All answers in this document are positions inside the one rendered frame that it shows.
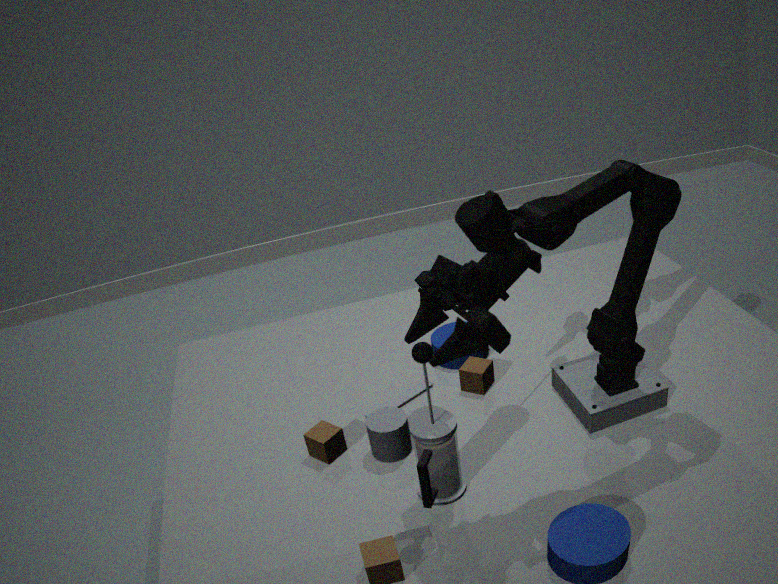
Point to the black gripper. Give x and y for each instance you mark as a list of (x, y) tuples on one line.
[(482, 327)]

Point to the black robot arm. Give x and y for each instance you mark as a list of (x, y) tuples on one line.
[(548, 222)]

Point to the blue cylinder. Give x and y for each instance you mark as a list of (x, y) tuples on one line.
[(588, 543), (440, 336)]

